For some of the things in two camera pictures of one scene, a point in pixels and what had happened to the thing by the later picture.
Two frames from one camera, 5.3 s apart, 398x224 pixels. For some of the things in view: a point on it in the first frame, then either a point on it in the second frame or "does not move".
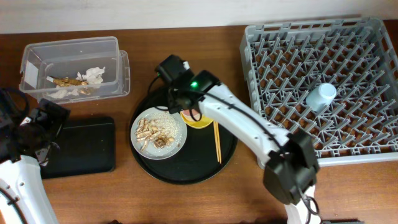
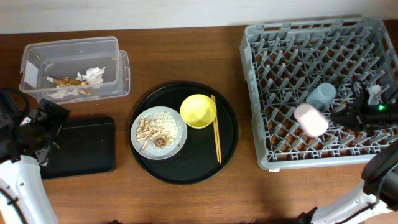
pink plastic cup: (186, 112) to (310, 119)
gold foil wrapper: (66, 81) does not move
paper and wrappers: (93, 75) does not move
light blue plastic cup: (319, 98) does not move
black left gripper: (56, 121) does not move
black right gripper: (177, 104) to (356, 115)
